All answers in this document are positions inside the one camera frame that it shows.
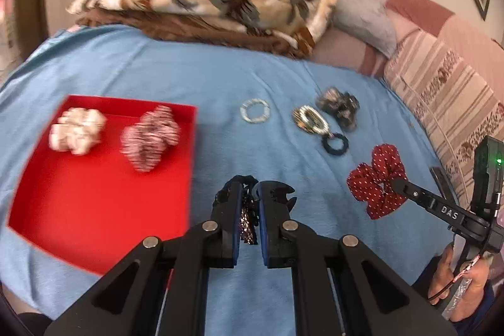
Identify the wooden window frame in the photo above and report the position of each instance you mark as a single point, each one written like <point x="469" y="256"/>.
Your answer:
<point x="6" y="25"/>

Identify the red tray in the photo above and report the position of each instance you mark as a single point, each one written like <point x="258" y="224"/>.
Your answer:
<point x="106" y="194"/>

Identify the red white striped scrunchie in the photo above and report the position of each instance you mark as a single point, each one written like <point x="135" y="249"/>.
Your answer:
<point x="149" y="141"/>

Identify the red polka dot scrunchie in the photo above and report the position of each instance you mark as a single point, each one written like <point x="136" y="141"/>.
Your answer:
<point x="374" y="182"/>

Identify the blue bed sheet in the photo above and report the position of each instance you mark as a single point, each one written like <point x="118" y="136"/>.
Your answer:
<point x="244" y="76"/>

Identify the grey pillow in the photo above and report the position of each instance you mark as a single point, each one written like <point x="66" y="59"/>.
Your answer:
<point x="364" y="13"/>

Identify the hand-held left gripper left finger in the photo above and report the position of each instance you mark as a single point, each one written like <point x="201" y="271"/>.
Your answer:
<point x="237" y="231"/>

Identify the striped floral bolster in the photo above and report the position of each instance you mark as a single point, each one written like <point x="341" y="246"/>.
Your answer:
<point x="445" y="84"/>

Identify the brown blanket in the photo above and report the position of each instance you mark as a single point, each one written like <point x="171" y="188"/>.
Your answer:
<point x="197" y="33"/>

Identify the beaded fringe hair ornament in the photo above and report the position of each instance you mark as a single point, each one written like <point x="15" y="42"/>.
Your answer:
<point x="247" y="227"/>

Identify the grey black floral scrunchie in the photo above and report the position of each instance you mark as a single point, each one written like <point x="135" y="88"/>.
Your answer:
<point x="338" y="105"/>

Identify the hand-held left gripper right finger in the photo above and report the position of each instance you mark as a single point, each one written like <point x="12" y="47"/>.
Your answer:
<point x="263" y="227"/>

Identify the person's right hand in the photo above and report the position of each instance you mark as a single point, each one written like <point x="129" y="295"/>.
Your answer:
<point x="470" y="290"/>

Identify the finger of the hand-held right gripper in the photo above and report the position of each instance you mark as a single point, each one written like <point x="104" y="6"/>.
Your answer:
<point x="429" y="204"/>
<point x="443" y="182"/>

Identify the black hair clip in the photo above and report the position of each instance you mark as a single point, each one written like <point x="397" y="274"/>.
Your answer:
<point x="277" y="194"/>

